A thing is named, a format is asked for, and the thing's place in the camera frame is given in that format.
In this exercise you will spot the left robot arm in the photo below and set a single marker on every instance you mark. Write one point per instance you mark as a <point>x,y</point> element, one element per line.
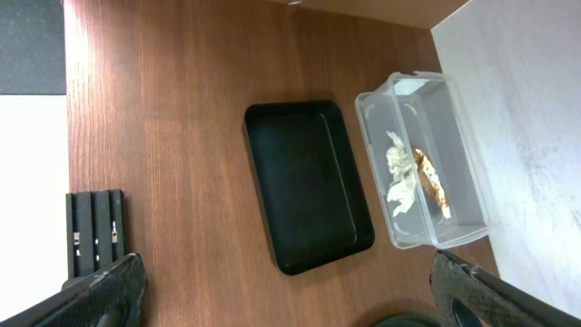
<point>404,321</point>

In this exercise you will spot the clear plastic waste bin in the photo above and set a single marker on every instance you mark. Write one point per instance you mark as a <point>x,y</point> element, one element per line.
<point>423,109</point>

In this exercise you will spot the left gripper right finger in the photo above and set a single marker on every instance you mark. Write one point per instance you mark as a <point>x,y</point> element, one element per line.
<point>469,296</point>

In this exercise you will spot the black rectangular tray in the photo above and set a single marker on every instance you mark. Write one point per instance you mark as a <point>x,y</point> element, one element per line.
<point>308,184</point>

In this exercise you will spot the gold snack wrapper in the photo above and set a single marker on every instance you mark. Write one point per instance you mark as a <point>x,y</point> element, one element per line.
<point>430,181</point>

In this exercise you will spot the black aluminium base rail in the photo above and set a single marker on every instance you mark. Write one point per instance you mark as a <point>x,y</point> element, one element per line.
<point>94,232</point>

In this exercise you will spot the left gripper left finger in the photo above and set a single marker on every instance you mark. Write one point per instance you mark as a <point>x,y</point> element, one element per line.
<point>111,296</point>

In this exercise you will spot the white tissue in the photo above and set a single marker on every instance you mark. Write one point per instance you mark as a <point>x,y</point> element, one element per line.
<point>400,164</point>

